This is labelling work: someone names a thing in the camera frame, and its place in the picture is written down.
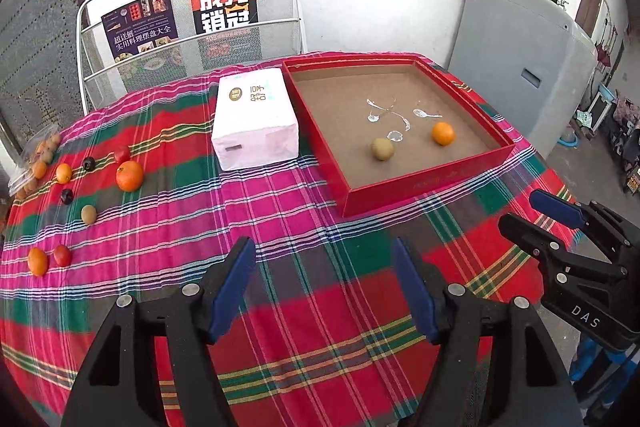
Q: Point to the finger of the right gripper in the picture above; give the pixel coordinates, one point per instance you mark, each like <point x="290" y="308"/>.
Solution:
<point x="605" y="228"/>
<point x="551" y="252"/>

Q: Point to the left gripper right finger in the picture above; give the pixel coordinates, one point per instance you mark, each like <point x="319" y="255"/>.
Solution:
<point x="496" y="364"/>

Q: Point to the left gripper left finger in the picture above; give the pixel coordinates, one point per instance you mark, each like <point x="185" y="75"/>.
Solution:
<point x="118" y="383"/>

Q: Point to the red tomato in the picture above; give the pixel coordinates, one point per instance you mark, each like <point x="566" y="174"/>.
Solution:
<point x="62" y="256"/>
<point x="121" y="154"/>

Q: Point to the kiwi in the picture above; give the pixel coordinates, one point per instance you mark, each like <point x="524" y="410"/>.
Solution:
<point x="382" y="149"/>
<point x="88" y="214"/>

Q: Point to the large orange tangerine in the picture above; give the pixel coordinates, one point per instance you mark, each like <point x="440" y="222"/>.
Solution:
<point x="129" y="176"/>

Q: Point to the dark plum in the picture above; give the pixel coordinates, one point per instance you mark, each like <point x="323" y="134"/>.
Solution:
<point x="67" y="196"/>
<point x="89" y="164"/>

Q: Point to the small orange back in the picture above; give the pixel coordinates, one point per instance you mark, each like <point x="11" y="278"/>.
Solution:
<point x="63" y="173"/>

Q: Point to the red tomato back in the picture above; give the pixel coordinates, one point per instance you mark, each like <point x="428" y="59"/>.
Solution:
<point x="121" y="154"/>

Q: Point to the blue gloved right hand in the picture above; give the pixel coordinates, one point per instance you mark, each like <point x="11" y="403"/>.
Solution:
<point x="601" y="374"/>

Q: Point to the plaid tablecloth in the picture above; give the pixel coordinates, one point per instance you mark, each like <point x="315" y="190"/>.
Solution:
<point x="323" y="337"/>

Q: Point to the grey cabinet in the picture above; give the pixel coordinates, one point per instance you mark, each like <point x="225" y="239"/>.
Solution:
<point x="529" y="61"/>

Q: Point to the red cardboard tray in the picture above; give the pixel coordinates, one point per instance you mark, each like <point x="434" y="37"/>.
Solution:
<point x="345" y="101"/>

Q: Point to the clear plastic fruit container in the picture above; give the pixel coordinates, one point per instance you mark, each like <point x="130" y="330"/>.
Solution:
<point x="34" y="161"/>

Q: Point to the white tissue pack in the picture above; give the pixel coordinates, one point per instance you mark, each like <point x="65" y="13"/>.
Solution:
<point x="254" y="124"/>

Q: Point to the dark cookbook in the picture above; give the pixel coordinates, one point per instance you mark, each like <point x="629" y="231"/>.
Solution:
<point x="138" y="27"/>

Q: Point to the white metal mesh rack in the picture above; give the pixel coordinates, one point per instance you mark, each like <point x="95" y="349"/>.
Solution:
<point x="279" y="32"/>

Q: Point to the red black book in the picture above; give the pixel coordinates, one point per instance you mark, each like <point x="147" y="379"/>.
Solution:
<point x="217" y="15"/>

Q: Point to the grey metal door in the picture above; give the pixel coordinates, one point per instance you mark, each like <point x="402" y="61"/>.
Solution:
<point x="39" y="81"/>

